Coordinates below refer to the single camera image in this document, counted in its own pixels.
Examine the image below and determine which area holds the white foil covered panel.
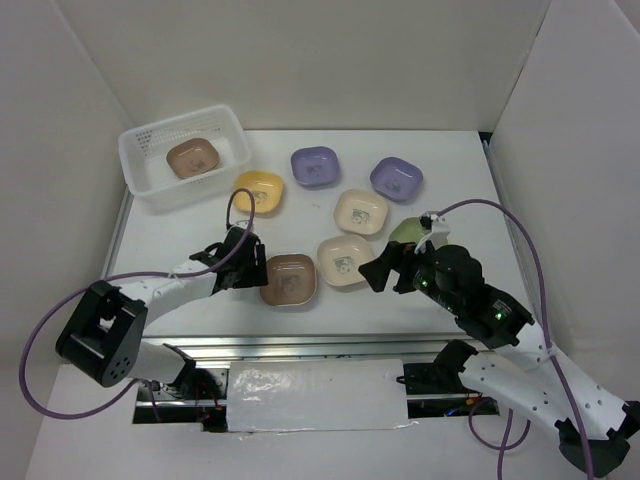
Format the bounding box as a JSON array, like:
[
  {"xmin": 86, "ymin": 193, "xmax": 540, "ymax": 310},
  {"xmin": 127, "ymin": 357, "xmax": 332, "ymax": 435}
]
[{"xmin": 226, "ymin": 359, "xmax": 410, "ymax": 433}]

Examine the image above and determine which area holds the purple panda plate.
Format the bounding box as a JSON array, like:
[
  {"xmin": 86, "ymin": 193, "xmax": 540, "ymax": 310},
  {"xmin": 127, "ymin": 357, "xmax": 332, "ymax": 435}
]
[
  {"xmin": 369, "ymin": 157, "xmax": 424, "ymax": 203},
  {"xmin": 290, "ymin": 146, "xmax": 341, "ymax": 188}
]

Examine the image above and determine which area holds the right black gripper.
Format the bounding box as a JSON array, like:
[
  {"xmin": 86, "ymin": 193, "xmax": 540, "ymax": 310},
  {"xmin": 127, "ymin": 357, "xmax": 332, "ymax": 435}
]
[{"xmin": 358, "ymin": 237, "xmax": 462, "ymax": 313}]

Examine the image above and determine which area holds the cream panda plate upper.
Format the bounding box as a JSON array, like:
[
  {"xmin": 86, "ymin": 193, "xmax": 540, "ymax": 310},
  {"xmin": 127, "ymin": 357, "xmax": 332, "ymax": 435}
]
[{"xmin": 333, "ymin": 189, "xmax": 388, "ymax": 236}]

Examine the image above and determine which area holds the brown panda plate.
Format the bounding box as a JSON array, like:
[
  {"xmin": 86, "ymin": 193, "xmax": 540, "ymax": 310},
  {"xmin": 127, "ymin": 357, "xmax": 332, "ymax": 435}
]
[
  {"xmin": 259, "ymin": 254, "xmax": 317, "ymax": 307},
  {"xmin": 166, "ymin": 138, "xmax": 220, "ymax": 179}
]

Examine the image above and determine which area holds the purple panda plate left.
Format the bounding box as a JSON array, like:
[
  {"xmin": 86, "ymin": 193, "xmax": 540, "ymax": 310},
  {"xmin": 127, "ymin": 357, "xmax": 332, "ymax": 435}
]
[{"xmin": 290, "ymin": 146, "xmax": 341, "ymax": 188}]

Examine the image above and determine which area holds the cream panda plate lower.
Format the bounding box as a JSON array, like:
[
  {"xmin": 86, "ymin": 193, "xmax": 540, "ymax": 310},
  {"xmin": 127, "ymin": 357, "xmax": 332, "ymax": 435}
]
[{"xmin": 317, "ymin": 234, "xmax": 374, "ymax": 287}]

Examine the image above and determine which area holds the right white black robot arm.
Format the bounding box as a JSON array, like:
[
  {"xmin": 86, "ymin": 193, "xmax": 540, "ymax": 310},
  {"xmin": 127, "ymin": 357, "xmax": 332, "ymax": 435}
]
[{"xmin": 359, "ymin": 241, "xmax": 639, "ymax": 478}]

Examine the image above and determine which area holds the purple panda plate right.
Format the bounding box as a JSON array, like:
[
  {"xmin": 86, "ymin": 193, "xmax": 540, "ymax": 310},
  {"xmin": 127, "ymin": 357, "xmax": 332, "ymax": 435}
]
[{"xmin": 369, "ymin": 157, "xmax": 424, "ymax": 203}]

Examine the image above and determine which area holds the purple cable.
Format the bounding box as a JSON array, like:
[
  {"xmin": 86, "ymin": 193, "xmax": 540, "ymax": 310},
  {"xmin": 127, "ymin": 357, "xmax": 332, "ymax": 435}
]
[
  {"xmin": 434, "ymin": 199, "xmax": 596, "ymax": 480},
  {"xmin": 19, "ymin": 188, "xmax": 259, "ymax": 424}
]

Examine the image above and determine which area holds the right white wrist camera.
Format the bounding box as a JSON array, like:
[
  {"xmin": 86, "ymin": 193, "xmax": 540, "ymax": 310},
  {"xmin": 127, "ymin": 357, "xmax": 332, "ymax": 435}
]
[{"xmin": 414, "ymin": 212, "xmax": 451, "ymax": 254}]

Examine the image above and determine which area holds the white perforated plastic bin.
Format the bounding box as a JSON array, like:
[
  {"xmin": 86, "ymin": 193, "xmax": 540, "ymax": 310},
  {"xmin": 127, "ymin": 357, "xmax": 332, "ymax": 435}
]
[{"xmin": 118, "ymin": 105, "xmax": 252, "ymax": 211}]

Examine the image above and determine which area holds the cream panda plate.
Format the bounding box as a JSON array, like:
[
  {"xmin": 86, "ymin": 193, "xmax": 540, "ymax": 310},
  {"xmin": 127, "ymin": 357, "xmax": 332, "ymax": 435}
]
[
  {"xmin": 317, "ymin": 234, "xmax": 374, "ymax": 287},
  {"xmin": 333, "ymin": 189, "xmax": 388, "ymax": 236}
]

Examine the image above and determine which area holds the yellow panda plate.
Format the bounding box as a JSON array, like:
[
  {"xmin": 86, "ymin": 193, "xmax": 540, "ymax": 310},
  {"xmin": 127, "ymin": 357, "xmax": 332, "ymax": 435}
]
[{"xmin": 233, "ymin": 171, "xmax": 284, "ymax": 216}]

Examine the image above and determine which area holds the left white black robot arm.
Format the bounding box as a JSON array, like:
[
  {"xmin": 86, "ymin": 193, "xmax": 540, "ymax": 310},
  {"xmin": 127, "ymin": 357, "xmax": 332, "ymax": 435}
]
[{"xmin": 55, "ymin": 226, "xmax": 268, "ymax": 399}]

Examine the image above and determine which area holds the aluminium rail frame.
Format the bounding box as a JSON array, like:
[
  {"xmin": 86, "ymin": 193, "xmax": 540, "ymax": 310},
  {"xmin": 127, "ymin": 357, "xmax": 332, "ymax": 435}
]
[{"xmin": 107, "ymin": 130, "xmax": 527, "ymax": 361}]

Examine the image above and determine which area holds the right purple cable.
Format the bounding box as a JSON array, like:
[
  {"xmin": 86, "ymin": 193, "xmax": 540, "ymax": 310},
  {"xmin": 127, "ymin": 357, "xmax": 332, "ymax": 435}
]
[{"xmin": 434, "ymin": 199, "xmax": 596, "ymax": 480}]

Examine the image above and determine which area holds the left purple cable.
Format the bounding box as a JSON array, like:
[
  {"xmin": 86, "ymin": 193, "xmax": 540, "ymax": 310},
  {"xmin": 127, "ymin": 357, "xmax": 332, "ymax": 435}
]
[{"xmin": 19, "ymin": 188, "xmax": 259, "ymax": 424}]

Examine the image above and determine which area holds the green panda plate right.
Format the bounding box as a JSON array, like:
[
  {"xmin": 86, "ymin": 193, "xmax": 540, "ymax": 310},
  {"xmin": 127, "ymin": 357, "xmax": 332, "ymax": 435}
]
[{"xmin": 389, "ymin": 217, "xmax": 424, "ymax": 244}]

